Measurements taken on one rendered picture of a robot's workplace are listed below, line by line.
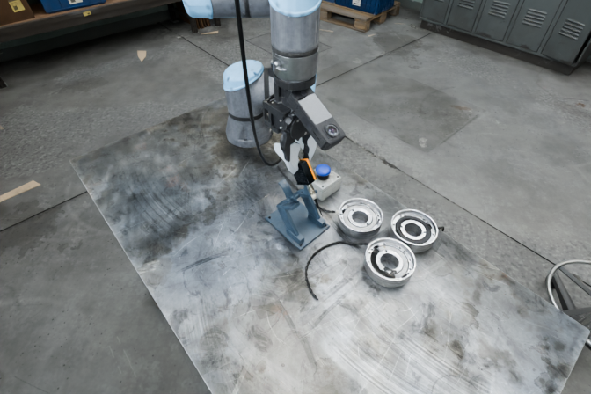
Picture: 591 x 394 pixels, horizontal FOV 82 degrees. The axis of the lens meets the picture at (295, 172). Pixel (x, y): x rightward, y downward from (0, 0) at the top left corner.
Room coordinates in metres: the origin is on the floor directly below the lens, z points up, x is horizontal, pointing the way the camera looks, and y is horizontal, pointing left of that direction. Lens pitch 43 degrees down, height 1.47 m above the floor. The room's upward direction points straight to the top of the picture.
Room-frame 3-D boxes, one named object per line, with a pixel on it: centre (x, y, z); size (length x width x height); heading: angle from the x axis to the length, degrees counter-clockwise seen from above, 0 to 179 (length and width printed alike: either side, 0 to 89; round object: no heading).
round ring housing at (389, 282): (0.41, -0.20, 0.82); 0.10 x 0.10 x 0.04
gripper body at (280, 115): (0.54, 0.01, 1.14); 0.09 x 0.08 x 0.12; 43
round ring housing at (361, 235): (0.53, -0.16, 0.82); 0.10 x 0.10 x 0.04
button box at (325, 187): (0.66, -0.07, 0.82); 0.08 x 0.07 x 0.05; 42
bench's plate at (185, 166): (0.52, 0.05, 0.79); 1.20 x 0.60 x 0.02; 42
